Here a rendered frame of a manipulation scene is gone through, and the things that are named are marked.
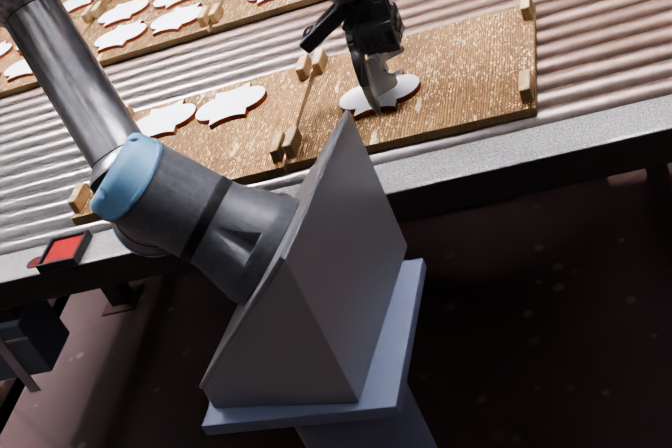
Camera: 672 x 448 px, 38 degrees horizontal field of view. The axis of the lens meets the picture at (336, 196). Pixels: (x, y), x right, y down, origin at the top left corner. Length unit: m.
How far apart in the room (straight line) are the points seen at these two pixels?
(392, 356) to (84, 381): 1.92
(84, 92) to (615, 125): 0.74
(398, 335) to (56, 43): 0.61
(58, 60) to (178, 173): 0.28
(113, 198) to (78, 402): 1.86
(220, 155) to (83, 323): 1.68
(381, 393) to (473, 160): 0.41
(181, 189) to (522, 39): 0.72
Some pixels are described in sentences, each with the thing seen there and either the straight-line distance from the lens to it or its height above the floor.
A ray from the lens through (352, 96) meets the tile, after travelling 1.67.
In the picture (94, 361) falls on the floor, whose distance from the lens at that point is 3.12.
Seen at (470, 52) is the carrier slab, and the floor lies 0.94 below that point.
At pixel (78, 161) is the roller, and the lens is 2.01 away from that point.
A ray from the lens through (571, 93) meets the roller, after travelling 1.53.
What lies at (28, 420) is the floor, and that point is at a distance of 3.09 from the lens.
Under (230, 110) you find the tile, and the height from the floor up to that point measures 0.95.
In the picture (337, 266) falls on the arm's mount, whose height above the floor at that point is 1.01.
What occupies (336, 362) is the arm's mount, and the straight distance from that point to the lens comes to 1.17.
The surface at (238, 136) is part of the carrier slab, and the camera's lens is 1.74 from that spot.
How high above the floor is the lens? 1.70
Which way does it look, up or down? 32 degrees down
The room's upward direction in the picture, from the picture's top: 25 degrees counter-clockwise
